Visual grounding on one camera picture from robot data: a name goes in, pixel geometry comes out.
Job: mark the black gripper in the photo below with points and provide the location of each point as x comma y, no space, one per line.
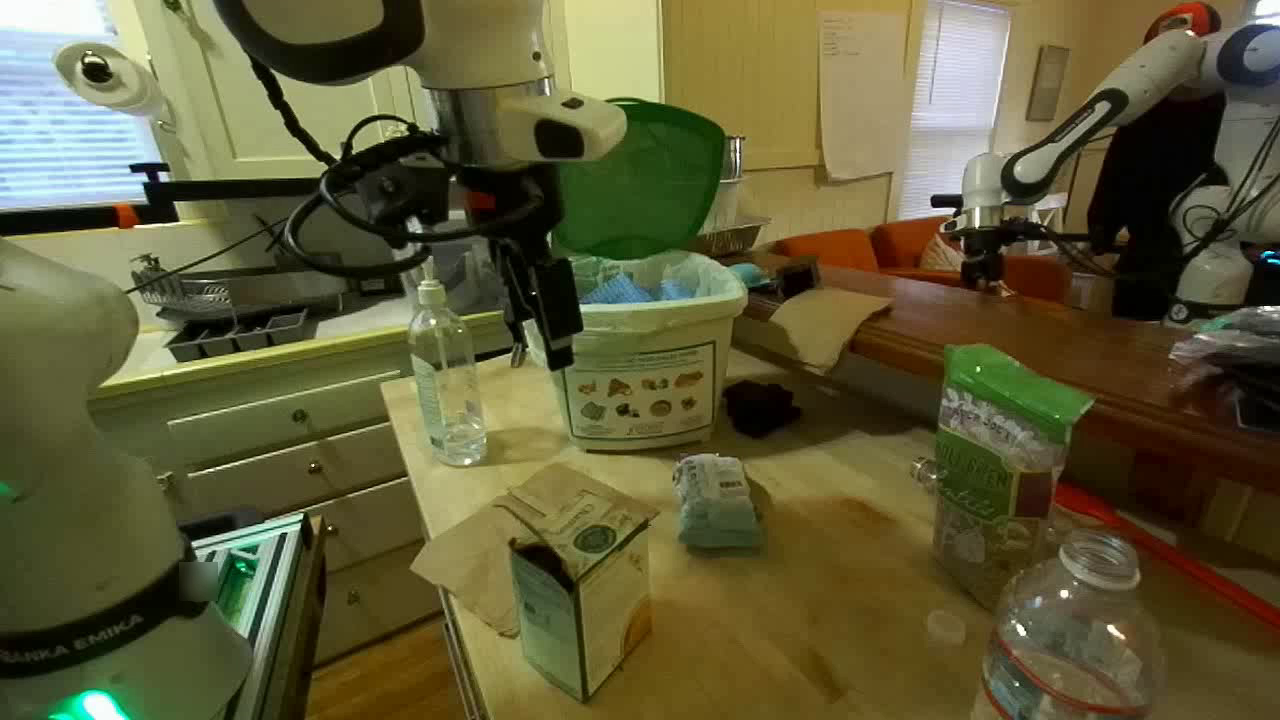
517,223

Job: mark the blue striped fabric cloth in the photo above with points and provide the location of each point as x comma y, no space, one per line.
623,285

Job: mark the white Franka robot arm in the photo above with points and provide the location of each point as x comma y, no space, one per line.
82,504

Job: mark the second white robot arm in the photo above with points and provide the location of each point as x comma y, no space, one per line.
1132,94

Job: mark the white bin with food sticker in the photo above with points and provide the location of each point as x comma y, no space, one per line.
643,392

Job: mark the white plastic bin liner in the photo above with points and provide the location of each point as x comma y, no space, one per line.
695,310

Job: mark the green bin lid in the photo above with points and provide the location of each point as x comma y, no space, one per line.
643,181

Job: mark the clear pump bottle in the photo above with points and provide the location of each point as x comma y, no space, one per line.
449,382

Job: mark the dark crumpled cloth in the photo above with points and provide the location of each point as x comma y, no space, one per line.
760,404

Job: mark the crumpled teal cloth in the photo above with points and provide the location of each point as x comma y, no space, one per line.
719,500

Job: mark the brown paper sheet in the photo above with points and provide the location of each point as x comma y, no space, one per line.
824,327

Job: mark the open cardboard box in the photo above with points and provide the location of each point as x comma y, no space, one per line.
582,595

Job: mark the cream cabinet with drawers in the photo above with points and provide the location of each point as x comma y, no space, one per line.
287,463

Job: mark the orange couch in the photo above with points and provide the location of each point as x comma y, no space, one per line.
867,246

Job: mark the dark ice cube tray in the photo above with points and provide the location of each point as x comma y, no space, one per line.
244,335

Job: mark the green printed snack bag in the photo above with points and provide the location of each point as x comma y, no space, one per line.
998,464

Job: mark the clear bottle cap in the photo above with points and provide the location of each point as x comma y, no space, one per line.
946,624

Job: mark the white paper towel roll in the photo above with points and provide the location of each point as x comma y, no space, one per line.
104,77

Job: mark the long brown wooden table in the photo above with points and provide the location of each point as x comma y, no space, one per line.
1081,382

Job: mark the clear plastic water bottle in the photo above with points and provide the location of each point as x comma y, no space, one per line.
1071,643

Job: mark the red strip on table edge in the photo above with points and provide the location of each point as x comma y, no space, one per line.
1162,549

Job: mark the clear crumpled plastic bag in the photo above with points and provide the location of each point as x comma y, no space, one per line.
1234,347

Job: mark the paper poster on wall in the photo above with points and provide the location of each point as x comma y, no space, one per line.
867,94

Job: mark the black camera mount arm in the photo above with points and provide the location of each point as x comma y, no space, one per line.
202,196

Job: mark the aluminium frame with green light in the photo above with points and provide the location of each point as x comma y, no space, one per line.
274,600

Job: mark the small wall picture frame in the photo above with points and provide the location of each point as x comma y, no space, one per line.
1051,81

